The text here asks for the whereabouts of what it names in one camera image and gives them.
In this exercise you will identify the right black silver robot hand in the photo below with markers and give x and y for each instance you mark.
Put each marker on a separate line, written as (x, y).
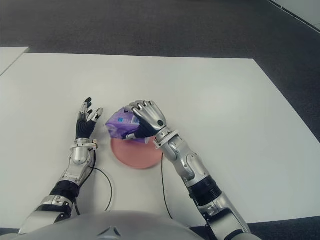
(151, 117)

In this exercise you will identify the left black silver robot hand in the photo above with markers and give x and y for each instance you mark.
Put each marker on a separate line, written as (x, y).
(83, 127)

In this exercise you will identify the purple tissue paper pack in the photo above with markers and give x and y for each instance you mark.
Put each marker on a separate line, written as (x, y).
(120, 125)

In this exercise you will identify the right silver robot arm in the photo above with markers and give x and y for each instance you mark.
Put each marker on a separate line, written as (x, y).
(190, 162)

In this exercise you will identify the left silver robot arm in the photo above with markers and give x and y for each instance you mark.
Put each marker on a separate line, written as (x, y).
(78, 155)

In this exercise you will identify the pink round plate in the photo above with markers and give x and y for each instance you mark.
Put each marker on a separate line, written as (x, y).
(137, 155)

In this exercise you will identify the silver robot torso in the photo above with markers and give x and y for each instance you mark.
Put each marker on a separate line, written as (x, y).
(100, 227)

